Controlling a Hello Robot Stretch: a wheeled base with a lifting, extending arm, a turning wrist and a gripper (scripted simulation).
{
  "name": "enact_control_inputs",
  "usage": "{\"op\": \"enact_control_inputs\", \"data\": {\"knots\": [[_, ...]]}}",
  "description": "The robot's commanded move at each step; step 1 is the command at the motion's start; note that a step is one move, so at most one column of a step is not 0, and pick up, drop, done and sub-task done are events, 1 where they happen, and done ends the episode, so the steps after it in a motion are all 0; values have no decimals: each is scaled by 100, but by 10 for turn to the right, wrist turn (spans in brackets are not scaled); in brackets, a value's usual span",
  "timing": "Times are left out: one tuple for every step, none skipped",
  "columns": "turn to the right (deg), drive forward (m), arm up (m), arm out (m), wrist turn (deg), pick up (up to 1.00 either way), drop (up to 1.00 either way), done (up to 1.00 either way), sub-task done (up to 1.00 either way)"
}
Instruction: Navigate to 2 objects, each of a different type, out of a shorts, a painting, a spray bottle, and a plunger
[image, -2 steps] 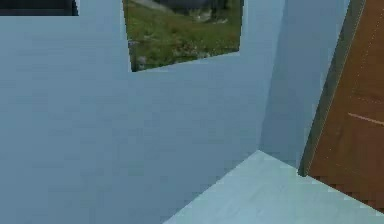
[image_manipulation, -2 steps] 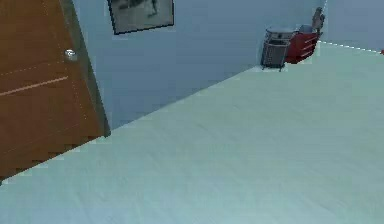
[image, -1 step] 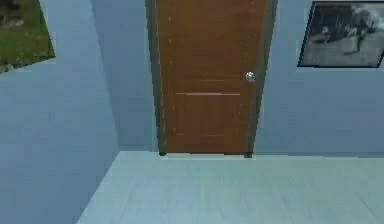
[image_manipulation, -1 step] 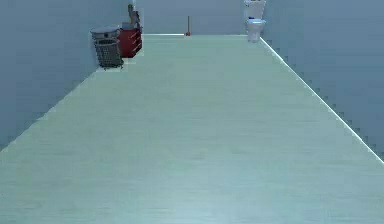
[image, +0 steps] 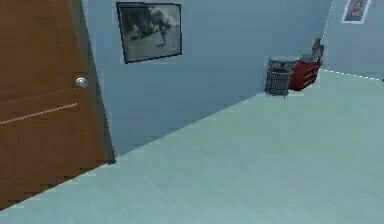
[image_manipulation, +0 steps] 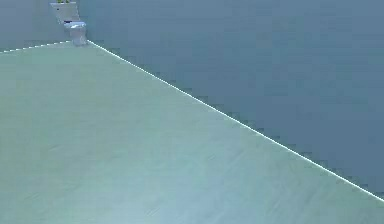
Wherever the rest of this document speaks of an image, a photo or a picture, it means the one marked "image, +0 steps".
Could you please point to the black framed grey painting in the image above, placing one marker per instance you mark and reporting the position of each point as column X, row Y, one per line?
column 150, row 31

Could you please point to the white framed portrait painting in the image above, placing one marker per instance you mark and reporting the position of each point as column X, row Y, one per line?
column 356, row 10

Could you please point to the silver round door knob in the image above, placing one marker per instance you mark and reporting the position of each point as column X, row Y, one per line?
column 81, row 82

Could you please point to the red chest of drawers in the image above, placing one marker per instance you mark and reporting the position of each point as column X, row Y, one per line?
column 304, row 76

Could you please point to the brown figurine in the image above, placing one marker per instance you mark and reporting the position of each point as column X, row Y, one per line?
column 317, row 49

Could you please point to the brown wooden room door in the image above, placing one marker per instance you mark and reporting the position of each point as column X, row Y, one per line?
column 40, row 100

